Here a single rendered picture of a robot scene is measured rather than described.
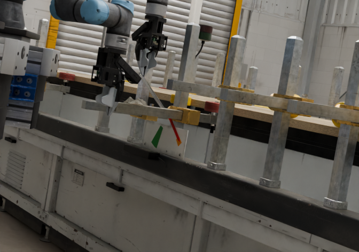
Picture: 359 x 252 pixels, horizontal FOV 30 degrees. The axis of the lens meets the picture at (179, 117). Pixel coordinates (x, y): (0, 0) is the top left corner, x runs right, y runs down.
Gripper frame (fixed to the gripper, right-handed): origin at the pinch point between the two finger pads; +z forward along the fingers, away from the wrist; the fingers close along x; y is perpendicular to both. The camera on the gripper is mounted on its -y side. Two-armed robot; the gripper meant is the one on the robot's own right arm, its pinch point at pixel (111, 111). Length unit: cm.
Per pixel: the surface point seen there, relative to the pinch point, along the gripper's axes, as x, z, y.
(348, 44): -601, -127, -805
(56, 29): -740, -59, -322
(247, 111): 10, -7, -49
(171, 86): 26.0, -11.3, -3.2
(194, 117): 5.1, -2.1, -29.7
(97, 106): -23.5, 0.3, -8.0
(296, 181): 38, 12, -49
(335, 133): 51, -5, -49
